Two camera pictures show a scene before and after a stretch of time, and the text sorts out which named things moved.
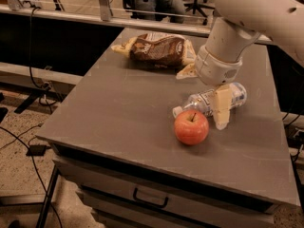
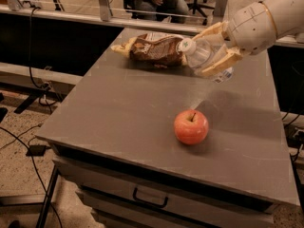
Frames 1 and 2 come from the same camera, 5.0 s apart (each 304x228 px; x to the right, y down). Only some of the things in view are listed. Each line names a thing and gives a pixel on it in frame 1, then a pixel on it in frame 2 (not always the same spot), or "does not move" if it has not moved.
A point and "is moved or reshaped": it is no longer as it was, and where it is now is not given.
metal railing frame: (103, 17) does not move
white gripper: (216, 69) → (251, 28)
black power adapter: (37, 150) does not move
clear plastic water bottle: (205, 101) is moved or reshaped
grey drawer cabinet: (116, 141) does not move
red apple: (191, 126) does not move
